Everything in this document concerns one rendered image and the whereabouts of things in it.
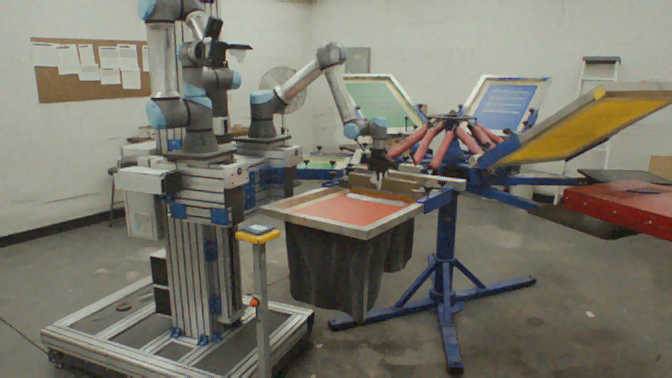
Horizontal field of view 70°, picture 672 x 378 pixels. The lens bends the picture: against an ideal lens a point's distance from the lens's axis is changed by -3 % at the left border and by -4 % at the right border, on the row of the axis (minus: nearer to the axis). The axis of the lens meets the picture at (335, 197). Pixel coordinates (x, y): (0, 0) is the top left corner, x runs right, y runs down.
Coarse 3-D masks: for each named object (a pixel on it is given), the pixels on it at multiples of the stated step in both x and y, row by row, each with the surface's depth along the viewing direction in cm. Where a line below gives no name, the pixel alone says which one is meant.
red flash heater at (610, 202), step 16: (576, 192) 203; (592, 192) 202; (608, 192) 201; (624, 192) 201; (576, 208) 204; (592, 208) 197; (608, 208) 190; (624, 208) 183; (640, 208) 178; (656, 208) 178; (624, 224) 184; (640, 224) 178; (656, 224) 172
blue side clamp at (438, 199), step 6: (438, 192) 245; (444, 192) 243; (450, 192) 249; (426, 198) 233; (432, 198) 232; (438, 198) 238; (444, 198) 244; (450, 198) 250; (426, 204) 228; (432, 204) 233; (438, 204) 239; (444, 204) 245; (426, 210) 229; (432, 210) 234
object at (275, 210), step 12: (312, 192) 250; (324, 192) 257; (432, 192) 253; (276, 204) 228; (288, 204) 235; (420, 204) 227; (264, 216) 223; (276, 216) 218; (288, 216) 213; (300, 216) 210; (312, 216) 209; (396, 216) 209; (408, 216) 217; (324, 228) 203; (336, 228) 199; (348, 228) 195; (360, 228) 193; (372, 228) 194; (384, 228) 201
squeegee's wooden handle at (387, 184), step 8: (352, 176) 261; (360, 176) 258; (368, 176) 255; (352, 184) 262; (360, 184) 259; (368, 184) 256; (376, 184) 253; (384, 184) 250; (392, 184) 247; (400, 184) 245; (408, 184) 242; (416, 184) 239; (400, 192) 245; (408, 192) 243
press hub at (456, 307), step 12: (456, 120) 308; (456, 144) 311; (444, 156) 312; (456, 156) 310; (444, 168) 302; (456, 168) 301; (456, 192) 317; (456, 204) 322; (444, 216) 323; (456, 216) 325; (444, 228) 325; (444, 240) 327; (444, 252) 329; (432, 288) 344; (432, 300) 339; (456, 312) 331
